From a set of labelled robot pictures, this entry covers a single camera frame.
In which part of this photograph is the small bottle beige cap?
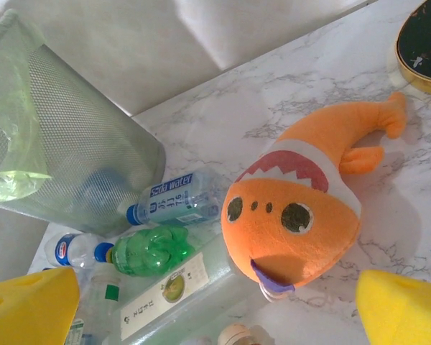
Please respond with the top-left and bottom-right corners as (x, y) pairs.
(217, 322), (274, 345)

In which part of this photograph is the orange fish plush toy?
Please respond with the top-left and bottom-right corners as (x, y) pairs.
(221, 91), (407, 301)

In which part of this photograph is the gold wire glass rack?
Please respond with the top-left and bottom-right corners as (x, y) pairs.
(394, 0), (431, 97)

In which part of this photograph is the green plastic bottle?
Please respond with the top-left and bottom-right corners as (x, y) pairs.
(106, 225), (195, 277)

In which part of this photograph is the clear Pepsi label bottle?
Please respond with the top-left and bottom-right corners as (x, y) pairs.
(45, 231), (115, 270)

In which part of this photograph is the grey mesh waste bin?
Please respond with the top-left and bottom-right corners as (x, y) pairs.
(0, 9), (166, 236)

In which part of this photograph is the square clear bottle melon label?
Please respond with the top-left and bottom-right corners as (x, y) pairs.
(102, 229), (274, 345)

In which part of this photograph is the clear bottle green label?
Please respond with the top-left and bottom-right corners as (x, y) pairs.
(66, 264), (123, 345)

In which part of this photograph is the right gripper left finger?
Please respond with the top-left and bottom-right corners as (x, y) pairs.
(0, 267), (80, 345)

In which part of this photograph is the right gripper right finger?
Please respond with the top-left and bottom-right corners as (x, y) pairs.
(355, 269), (431, 345)

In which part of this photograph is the clear soda water bottle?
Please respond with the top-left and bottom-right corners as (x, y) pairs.
(125, 168), (224, 227)

